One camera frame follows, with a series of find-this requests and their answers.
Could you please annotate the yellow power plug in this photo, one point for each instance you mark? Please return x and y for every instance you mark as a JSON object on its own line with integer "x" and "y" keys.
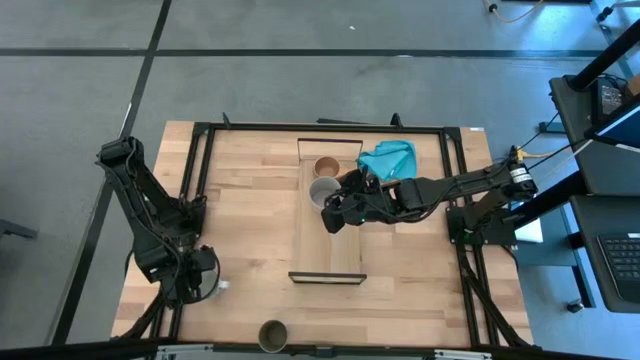
{"x": 522, "y": 151}

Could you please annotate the teal cloth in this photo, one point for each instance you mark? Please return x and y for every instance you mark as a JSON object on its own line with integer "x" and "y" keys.
{"x": 390, "y": 157}

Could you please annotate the black table frame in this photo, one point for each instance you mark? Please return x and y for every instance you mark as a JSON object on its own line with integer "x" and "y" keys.
{"x": 250, "y": 127}

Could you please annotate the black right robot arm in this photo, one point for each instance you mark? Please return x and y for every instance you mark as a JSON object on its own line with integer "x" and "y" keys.
{"x": 465, "y": 182}

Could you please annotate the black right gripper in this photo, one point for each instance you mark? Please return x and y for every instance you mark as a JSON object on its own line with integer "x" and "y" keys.
{"x": 375, "y": 200}

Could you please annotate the dark grey desk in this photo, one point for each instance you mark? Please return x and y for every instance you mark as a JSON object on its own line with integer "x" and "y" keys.
{"x": 575, "y": 130}

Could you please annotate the white box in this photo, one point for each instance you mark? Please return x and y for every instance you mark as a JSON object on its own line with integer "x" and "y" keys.
{"x": 531, "y": 232}

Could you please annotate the plain white mug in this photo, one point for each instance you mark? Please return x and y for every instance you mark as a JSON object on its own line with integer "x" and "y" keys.
{"x": 320, "y": 190}

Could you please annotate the small brown cup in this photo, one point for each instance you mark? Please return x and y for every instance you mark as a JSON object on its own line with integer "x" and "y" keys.
{"x": 326, "y": 167}

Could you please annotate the black keyboard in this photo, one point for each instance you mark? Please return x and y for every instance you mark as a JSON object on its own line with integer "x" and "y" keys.
{"x": 622, "y": 260}

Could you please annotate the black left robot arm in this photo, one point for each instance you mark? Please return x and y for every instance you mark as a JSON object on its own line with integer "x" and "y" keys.
{"x": 135, "y": 200}

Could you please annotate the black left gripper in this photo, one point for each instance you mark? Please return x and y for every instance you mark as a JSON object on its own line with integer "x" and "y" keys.
{"x": 185, "y": 275}

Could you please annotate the black diagonal pole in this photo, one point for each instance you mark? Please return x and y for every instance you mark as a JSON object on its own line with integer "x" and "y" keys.
{"x": 605, "y": 57}

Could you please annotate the black caster wheel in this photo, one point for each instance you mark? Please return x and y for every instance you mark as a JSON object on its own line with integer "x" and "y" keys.
{"x": 576, "y": 306}

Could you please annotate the olive paper cup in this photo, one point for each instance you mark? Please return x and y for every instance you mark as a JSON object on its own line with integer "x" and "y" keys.
{"x": 273, "y": 336}

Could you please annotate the black camera rig bar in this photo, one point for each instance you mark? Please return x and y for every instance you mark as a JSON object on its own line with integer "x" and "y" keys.
{"x": 75, "y": 350}

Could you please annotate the wooden tray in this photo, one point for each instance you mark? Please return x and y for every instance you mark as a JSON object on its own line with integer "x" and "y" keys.
{"x": 320, "y": 250}

